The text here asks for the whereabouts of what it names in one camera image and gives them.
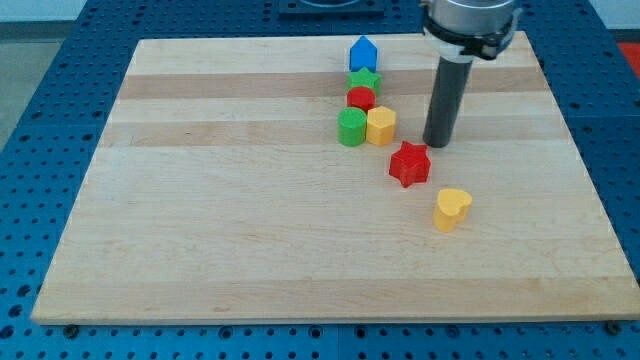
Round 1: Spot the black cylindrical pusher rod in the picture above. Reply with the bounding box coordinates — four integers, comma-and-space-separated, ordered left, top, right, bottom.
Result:
423, 58, 472, 148

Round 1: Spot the green star block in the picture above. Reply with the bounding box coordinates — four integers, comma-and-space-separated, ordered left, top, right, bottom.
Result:
346, 67, 382, 95

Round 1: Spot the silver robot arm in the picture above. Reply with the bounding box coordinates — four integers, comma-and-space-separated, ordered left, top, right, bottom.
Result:
421, 0, 521, 148

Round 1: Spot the yellow hexagon block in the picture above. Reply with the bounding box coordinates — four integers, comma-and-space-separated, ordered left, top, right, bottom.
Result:
365, 106, 397, 146

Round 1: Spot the wooden board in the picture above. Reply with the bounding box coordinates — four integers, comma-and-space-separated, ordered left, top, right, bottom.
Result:
32, 32, 639, 325

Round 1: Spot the red star block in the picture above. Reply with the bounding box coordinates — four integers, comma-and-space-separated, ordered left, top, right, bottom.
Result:
389, 141, 431, 188

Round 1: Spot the green cylinder block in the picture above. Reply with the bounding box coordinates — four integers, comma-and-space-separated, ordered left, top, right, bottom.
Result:
337, 107, 367, 147

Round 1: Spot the blue house-shaped block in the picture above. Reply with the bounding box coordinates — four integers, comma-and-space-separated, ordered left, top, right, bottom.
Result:
349, 36, 378, 72

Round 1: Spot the yellow heart block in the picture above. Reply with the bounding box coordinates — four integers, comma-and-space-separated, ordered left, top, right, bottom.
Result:
433, 188, 473, 233

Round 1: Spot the red cylinder block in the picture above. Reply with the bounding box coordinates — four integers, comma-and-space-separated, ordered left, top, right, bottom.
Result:
346, 86, 376, 112

